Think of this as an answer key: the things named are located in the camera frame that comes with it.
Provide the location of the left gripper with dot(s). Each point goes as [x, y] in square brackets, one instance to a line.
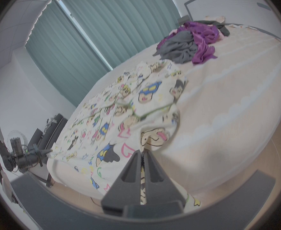
[36, 156]

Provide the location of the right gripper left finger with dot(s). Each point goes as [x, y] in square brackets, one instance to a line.
[128, 188]

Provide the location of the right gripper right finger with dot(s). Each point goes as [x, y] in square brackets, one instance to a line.
[157, 183]

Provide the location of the white printed pyjama garment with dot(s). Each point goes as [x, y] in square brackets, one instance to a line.
[107, 114]

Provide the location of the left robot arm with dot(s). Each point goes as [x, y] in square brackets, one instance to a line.
[16, 160]

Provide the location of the pile of clothes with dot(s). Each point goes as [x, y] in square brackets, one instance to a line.
[181, 47]

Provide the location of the blue-green curtain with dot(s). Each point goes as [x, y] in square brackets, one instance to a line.
[121, 20]
[64, 63]

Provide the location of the bed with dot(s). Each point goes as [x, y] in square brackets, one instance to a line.
[226, 85]

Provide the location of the white grey-framed wardrobe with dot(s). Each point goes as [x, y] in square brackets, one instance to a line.
[221, 1]

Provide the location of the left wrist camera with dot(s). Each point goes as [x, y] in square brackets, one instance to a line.
[16, 145]

